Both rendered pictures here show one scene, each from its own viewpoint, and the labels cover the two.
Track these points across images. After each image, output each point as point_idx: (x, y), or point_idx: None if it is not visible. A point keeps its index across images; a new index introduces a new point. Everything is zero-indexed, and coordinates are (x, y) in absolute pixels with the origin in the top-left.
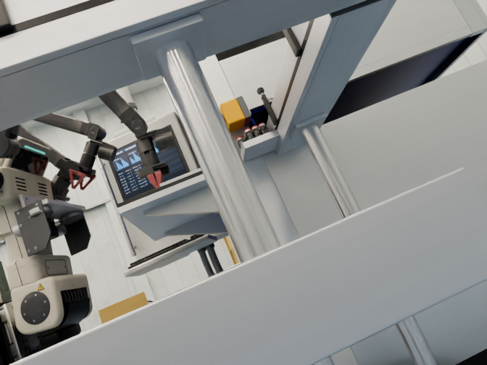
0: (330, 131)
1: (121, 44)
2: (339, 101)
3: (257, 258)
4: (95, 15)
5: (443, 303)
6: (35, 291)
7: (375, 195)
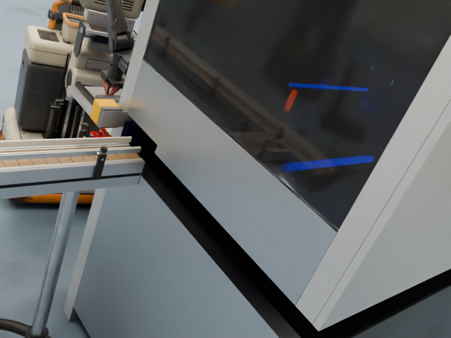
0: (148, 194)
1: None
2: None
3: None
4: None
5: (115, 336)
6: (71, 72)
7: (135, 257)
